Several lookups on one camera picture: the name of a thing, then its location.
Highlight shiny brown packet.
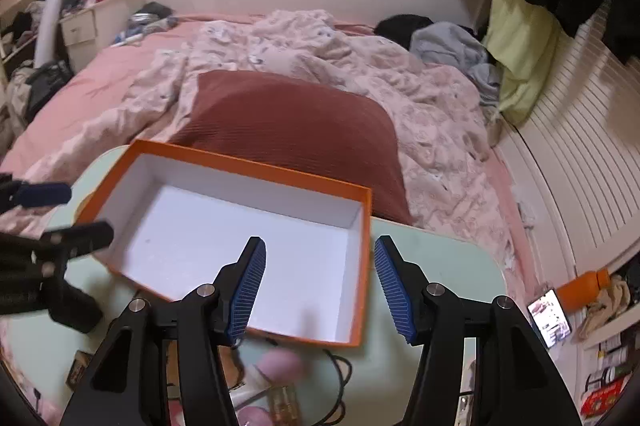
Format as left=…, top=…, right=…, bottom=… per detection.
left=66, top=351, right=96, bottom=392

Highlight beige plush cloth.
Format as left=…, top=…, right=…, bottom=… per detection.
left=580, top=276, right=632, bottom=342

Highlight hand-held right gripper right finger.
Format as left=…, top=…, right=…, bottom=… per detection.
left=374, top=235, right=583, bottom=426

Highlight red packet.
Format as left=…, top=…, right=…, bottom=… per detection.
left=582, top=381, right=628, bottom=412

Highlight orange bottle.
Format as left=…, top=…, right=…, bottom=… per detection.
left=556, top=268, right=612, bottom=309

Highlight black clothing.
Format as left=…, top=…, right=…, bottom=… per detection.
left=375, top=13, right=436, bottom=54

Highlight clear golden packet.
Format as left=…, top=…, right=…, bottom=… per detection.
left=267, top=383, right=301, bottom=426

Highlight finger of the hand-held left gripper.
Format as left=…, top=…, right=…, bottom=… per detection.
left=0, top=221, right=115, bottom=277
left=0, top=173, right=73, bottom=213

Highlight grey-blue patterned clothes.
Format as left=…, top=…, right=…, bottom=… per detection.
left=112, top=2, right=178, bottom=49

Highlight orange cardboard box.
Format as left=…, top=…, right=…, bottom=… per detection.
left=75, top=139, right=373, bottom=349

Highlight black cable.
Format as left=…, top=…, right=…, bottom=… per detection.
left=300, top=348, right=353, bottom=426

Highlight pink bed sheet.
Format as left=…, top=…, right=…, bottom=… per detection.
left=0, top=12, right=281, bottom=171

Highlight yellow-green garment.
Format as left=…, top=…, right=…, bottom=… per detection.
left=480, top=0, right=563, bottom=127

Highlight pink floral quilt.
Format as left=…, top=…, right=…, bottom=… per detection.
left=0, top=10, right=523, bottom=287

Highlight smartphone with lit screen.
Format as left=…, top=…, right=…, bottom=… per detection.
left=526, top=288, right=573, bottom=351

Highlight white roll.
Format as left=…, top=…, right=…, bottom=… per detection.
left=34, top=0, right=67, bottom=69

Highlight black bag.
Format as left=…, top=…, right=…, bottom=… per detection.
left=25, top=60, right=73, bottom=117

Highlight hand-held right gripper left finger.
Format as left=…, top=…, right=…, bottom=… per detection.
left=60, top=236, right=267, bottom=426

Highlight white nightstand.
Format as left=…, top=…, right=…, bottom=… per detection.
left=59, top=0, right=146, bottom=71

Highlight pink soft toy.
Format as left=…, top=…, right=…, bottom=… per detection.
left=257, top=350, right=306, bottom=382

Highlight red-brown pillow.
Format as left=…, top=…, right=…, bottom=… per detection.
left=170, top=70, right=413, bottom=227

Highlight grey clothing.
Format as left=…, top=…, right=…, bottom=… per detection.
left=410, top=22, right=503, bottom=109

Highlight black rectangular case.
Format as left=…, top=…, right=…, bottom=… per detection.
left=47, top=273, right=103, bottom=334

